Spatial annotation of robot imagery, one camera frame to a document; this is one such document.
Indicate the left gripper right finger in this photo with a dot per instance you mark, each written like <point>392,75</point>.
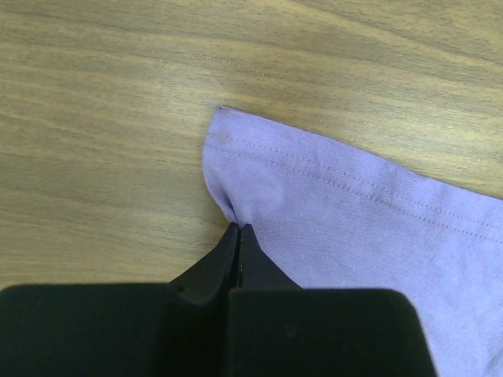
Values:
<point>277,328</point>

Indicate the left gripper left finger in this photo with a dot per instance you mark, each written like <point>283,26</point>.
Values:
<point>125,329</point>

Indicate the purple t shirt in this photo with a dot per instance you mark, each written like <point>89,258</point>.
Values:
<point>332,215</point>

